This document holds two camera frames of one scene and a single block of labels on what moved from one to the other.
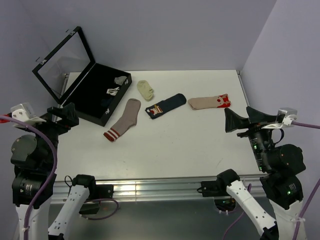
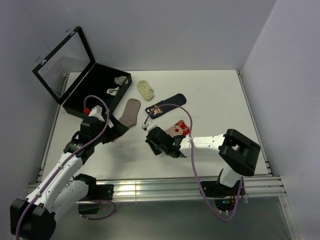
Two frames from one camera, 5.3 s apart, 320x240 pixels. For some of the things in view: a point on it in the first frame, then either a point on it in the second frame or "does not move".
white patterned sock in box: (113, 91) does not move
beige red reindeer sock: (212, 102) → (180, 128)
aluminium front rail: (188, 189) does not move
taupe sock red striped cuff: (128, 119) does not move
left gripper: (67, 112) → (116, 131)
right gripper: (232, 120) → (156, 151)
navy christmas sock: (159, 108) does not move
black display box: (71, 72) does not move
